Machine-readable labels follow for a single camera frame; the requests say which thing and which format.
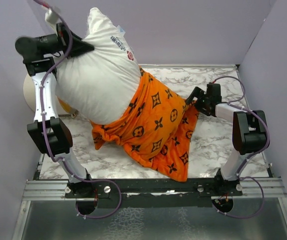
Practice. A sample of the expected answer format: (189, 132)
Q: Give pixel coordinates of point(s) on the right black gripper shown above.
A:
(197, 93)

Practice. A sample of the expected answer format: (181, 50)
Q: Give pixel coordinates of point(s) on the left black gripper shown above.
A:
(78, 45)

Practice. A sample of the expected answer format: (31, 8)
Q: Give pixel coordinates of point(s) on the white pillow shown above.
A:
(100, 84)

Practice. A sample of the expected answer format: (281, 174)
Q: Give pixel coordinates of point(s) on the orange patterned pillowcase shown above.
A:
(155, 130)

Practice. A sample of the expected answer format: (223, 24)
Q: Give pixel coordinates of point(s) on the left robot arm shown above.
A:
(49, 133)

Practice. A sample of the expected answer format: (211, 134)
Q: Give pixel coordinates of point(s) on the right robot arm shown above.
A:
(250, 135)

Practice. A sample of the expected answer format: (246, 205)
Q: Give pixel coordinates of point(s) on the white cylinder with pegs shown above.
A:
(30, 97)

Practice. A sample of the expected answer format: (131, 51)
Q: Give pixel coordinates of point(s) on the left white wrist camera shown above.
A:
(51, 18)

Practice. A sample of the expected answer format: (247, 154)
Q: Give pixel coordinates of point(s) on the aluminium rail frame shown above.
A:
(54, 190)

